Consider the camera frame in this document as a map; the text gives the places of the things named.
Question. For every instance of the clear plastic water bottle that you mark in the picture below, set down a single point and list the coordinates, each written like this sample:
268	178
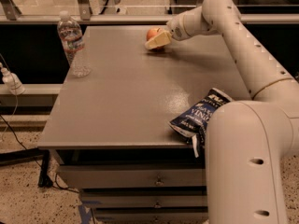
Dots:
73	44

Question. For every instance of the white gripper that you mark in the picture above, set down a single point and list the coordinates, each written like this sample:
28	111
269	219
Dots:
176	29

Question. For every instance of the blue chip bag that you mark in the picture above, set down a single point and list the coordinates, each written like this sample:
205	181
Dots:
192	123

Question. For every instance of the middle grey drawer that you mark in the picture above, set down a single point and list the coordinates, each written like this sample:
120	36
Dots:
152	198

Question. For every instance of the top grey drawer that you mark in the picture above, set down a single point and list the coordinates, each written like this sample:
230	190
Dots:
133	176

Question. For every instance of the grey drawer cabinet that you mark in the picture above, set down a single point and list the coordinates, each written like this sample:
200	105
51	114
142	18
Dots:
119	113

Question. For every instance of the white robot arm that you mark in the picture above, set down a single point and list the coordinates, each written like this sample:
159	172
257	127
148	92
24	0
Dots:
245	140

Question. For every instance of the metal window rail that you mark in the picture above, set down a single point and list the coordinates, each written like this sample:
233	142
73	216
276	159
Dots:
140	11

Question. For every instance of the bottom grey drawer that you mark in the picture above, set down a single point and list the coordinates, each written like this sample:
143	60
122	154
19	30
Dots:
150	214

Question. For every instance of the red apple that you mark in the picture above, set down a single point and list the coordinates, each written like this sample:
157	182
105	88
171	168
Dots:
154	39

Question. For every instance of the grey drawer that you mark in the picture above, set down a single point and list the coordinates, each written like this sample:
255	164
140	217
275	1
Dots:
150	214
152	198
133	176

